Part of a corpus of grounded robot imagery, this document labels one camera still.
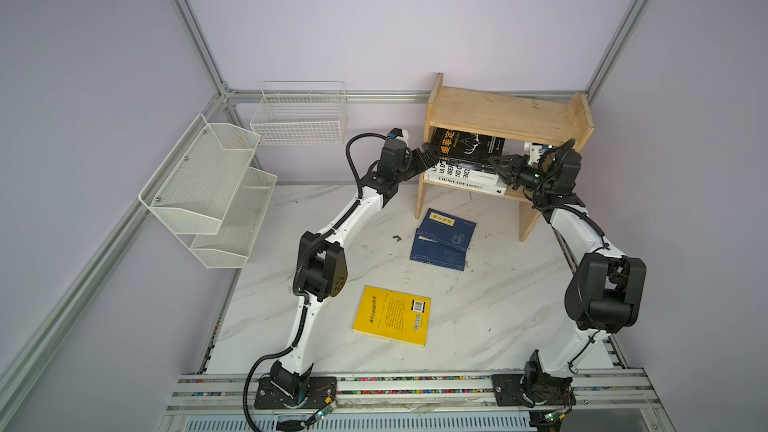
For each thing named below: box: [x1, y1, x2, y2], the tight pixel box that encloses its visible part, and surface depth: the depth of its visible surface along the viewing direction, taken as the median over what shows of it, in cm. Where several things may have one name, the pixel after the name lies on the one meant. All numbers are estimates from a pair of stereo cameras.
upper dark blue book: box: [417, 208, 477, 251], surface depth 106 cm
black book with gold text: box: [429, 127, 506, 160], surface depth 87 cm
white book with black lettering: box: [425, 159, 499, 184], surface depth 88 cm
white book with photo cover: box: [423, 174, 507, 195], surface depth 91 cm
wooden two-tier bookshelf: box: [416, 73, 595, 241], surface depth 82 cm
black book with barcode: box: [439, 157, 491, 171], surface depth 86 cm
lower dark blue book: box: [410, 228, 467, 271], surface depth 101 cm
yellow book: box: [352, 285, 432, 348], surface depth 87 cm
